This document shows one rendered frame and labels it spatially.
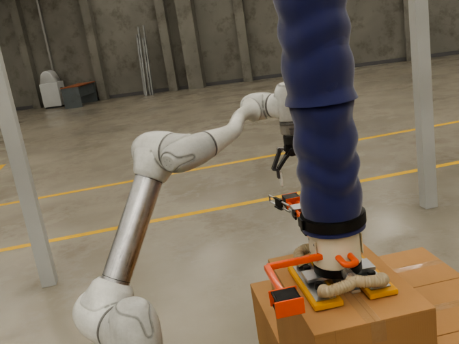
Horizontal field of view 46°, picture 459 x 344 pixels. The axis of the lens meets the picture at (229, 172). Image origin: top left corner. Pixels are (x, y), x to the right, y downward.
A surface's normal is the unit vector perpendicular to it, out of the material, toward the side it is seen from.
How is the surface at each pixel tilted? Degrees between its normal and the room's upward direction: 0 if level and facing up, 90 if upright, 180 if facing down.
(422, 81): 90
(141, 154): 61
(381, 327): 90
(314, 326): 0
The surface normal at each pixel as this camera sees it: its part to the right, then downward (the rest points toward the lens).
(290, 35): -0.70, -0.04
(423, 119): 0.17, 0.23
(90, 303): -0.56, -0.38
